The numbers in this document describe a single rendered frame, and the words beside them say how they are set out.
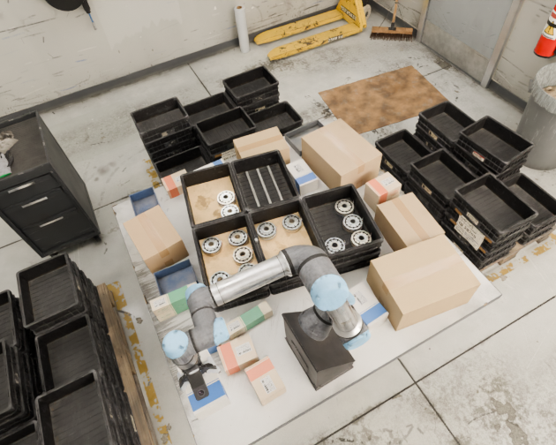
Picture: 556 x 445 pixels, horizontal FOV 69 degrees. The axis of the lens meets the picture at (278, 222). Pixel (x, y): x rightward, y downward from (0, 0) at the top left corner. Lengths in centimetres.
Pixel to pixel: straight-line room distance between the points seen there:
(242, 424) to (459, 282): 115
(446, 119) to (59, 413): 327
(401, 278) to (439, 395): 101
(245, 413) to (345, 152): 150
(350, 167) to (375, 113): 186
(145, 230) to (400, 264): 134
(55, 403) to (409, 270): 188
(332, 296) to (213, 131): 227
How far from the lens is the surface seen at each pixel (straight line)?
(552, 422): 298
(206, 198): 239
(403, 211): 227
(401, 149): 346
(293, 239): 214
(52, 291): 282
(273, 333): 205
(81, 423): 242
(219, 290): 134
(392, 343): 207
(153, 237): 227
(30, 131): 329
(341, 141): 253
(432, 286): 201
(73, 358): 268
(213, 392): 155
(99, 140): 442
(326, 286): 126
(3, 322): 303
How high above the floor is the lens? 261
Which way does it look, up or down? 53 degrees down
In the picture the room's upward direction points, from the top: 6 degrees counter-clockwise
